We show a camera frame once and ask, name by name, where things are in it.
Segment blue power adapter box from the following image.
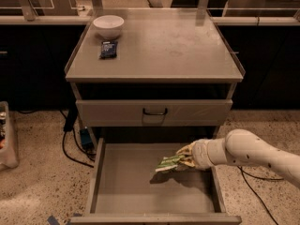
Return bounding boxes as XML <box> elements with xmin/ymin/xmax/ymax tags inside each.
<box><xmin>80</xmin><ymin>128</ymin><xmax>93</xmax><ymax>147</ymax></box>

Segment closed grey top drawer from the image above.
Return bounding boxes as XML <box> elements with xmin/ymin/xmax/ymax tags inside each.
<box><xmin>76</xmin><ymin>99</ymin><xmax>233</xmax><ymax>127</ymax></box>

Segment clear plastic storage bin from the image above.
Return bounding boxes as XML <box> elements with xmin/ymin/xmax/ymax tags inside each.
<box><xmin>0</xmin><ymin>101</ymin><xmax>19</xmax><ymax>171</ymax></box>

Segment black floor cable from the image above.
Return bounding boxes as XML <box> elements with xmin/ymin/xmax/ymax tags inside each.
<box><xmin>236</xmin><ymin>166</ymin><xmax>285</xmax><ymax>225</ymax></box>
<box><xmin>59</xmin><ymin>109</ymin><xmax>97</xmax><ymax>169</ymax></box>

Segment white ceramic bowl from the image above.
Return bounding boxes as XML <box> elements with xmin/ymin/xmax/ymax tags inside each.
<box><xmin>93</xmin><ymin>15</ymin><xmax>125</xmax><ymax>39</ymax></box>

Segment grey drawer cabinet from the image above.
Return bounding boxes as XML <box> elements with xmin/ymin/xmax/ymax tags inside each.
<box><xmin>64</xmin><ymin>7</ymin><xmax>247</xmax><ymax>225</ymax></box>

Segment black drawer handle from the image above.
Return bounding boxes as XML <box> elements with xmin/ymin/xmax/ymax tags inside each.
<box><xmin>142</xmin><ymin>108</ymin><xmax>168</xmax><ymax>116</ymax></box>

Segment black power plug block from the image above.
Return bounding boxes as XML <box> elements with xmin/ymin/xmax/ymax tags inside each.
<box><xmin>64</xmin><ymin>104</ymin><xmax>78</xmax><ymax>132</ymax></box>

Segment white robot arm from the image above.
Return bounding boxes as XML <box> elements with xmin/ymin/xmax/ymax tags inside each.
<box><xmin>176</xmin><ymin>129</ymin><xmax>300</xmax><ymax>188</ymax></box>

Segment green jalapeno chip bag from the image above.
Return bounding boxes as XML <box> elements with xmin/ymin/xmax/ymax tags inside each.
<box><xmin>155</xmin><ymin>155</ymin><xmax>184</xmax><ymax>173</ymax></box>

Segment blue floor tape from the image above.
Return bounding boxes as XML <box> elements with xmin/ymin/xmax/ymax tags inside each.
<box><xmin>46</xmin><ymin>212</ymin><xmax>83</xmax><ymax>225</ymax></box>

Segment black floor cable left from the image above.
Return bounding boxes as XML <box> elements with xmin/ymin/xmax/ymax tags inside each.
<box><xmin>59</xmin><ymin>109</ymin><xmax>97</xmax><ymax>169</ymax></box>

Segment black floor cable right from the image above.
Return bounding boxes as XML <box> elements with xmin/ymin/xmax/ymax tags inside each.
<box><xmin>236</xmin><ymin>166</ymin><xmax>285</xmax><ymax>225</ymax></box>

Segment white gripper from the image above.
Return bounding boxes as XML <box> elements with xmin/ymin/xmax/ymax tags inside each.
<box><xmin>176</xmin><ymin>139</ymin><xmax>214</xmax><ymax>171</ymax></box>

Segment open grey middle drawer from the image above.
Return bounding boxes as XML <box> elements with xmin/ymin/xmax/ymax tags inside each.
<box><xmin>70</xmin><ymin>140</ymin><xmax>241</xmax><ymax>225</ymax></box>

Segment dark blue snack packet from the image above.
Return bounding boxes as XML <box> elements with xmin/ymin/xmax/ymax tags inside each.
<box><xmin>99</xmin><ymin>41</ymin><xmax>118</xmax><ymax>59</ymax></box>

